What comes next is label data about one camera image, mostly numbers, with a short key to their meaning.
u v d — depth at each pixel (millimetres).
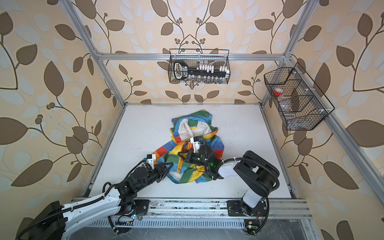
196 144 789
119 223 730
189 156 737
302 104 731
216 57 910
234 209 734
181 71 840
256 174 468
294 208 754
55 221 439
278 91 806
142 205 755
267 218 692
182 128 1016
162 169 731
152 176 697
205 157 658
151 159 772
